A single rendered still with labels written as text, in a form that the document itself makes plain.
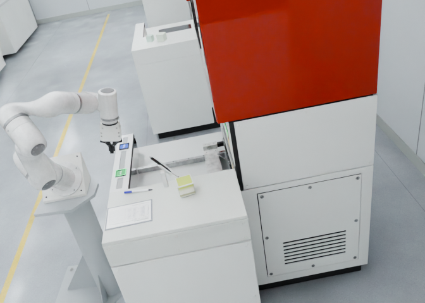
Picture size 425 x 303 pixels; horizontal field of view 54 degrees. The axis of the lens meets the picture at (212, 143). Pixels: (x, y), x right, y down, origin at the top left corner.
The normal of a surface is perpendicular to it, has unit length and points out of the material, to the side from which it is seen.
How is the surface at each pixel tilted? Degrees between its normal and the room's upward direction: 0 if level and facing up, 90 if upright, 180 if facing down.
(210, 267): 90
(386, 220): 0
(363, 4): 90
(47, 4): 90
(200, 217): 0
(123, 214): 0
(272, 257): 90
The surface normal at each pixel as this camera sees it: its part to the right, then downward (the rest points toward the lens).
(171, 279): 0.11, 0.52
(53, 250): -0.15, -0.83
